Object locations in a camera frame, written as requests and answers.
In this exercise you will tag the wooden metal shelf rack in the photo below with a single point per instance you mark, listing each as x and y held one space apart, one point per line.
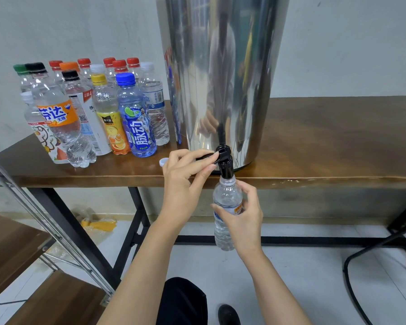
7 252

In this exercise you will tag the white cap blue label bottle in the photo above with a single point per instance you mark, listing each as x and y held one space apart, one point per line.
154 99

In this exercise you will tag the black metal table frame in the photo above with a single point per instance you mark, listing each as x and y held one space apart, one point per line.
304 241

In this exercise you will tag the person's right forearm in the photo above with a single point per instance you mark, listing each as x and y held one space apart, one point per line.
277 294

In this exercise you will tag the person's right hand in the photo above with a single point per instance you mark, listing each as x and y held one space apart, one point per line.
243 228

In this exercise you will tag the orange label black cap bottle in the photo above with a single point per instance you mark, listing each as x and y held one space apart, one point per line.
59 125

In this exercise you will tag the white-cap blue-label bottle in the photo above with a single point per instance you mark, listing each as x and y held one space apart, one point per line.
98 68

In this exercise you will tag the green red label plastic bottle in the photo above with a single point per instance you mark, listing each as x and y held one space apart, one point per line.
109 61

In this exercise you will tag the slim blue label plastic bottle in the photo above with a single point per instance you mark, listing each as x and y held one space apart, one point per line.
227 199

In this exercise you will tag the yellow label plastic bottle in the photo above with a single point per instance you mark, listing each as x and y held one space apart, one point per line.
110 117

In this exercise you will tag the blue cap plastic bottle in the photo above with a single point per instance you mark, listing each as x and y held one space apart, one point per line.
135 122

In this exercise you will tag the stainless steel water dispenser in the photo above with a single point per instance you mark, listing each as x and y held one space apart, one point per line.
223 64

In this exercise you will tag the yellow debris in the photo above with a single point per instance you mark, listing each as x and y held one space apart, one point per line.
98 225

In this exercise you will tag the wooden stool with black frame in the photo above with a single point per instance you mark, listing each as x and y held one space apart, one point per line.
386 264

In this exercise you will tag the person's left hand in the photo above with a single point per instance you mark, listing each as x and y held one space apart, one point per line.
181 193

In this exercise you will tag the white patterned label plastic bottle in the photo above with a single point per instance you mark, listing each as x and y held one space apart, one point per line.
42 137

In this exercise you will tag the person's black shoe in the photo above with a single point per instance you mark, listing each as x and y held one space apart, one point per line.
229 315

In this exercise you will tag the orange cap clear plastic bottle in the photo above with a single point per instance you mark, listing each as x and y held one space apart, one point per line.
69 66

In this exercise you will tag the person's black trouser leg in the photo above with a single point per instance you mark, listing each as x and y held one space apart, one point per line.
181 303

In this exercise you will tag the person's left forearm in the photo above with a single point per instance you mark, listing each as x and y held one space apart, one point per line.
142 284

